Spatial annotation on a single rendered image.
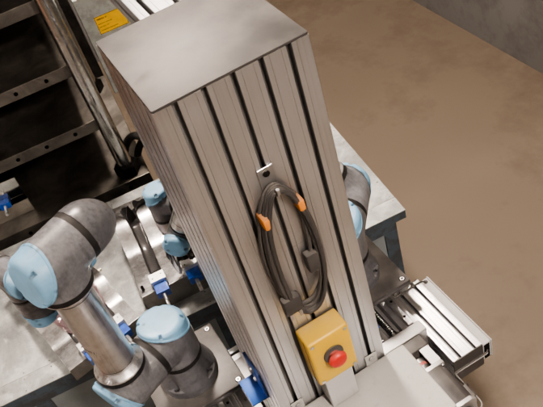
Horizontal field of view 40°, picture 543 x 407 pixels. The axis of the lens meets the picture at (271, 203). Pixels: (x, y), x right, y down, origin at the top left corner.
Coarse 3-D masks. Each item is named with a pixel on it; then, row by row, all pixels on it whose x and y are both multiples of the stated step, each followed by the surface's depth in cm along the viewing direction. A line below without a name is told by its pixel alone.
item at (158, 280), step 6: (162, 270) 235; (150, 276) 234; (156, 276) 234; (162, 276) 233; (150, 282) 233; (156, 282) 233; (162, 282) 233; (168, 282) 235; (156, 288) 232; (162, 288) 232; (168, 288) 231; (162, 294) 231; (168, 294) 233; (168, 300) 229
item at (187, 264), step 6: (192, 258) 237; (186, 264) 235; (192, 264) 235; (198, 264) 236; (186, 270) 235; (192, 270) 235; (198, 270) 234; (192, 276) 233; (198, 276) 233; (192, 282) 234; (198, 282) 232
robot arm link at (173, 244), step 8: (176, 216) 193; (168, 224) 200; (176, 224) 195; (168, 232) 199; (176, 232) 197; (168, 240) 197; (176, 240) 197; (184, 240) 198; (168, 248) 199; (176, 248) 198; (184, 248) 198; (176, 256) 201
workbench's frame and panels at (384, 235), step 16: (384, 224) 246; (384, 240) 259; (400, 256) 267; (192, 320) 238; (208, 320) 248; (224, 320) 251; (224, 336) 256; (48, 384) 231; (64, 384) 240; (80, 384) 244; (16, 400) 229; (32, 400) 239; (48, 400) 242; (64, 400) 245; (80, 400) 248; (96, 400) 251
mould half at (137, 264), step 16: (144, 208) 256; (128, 224) 254; (144, 224) 253; (128, 240) 252; (160, 240) 251; (128, 256) 249; (160, 256) 245; (144, 272) 242; (176, 272) 238; (176, 288) 237; (192, 288) 240; (160, 304) 239
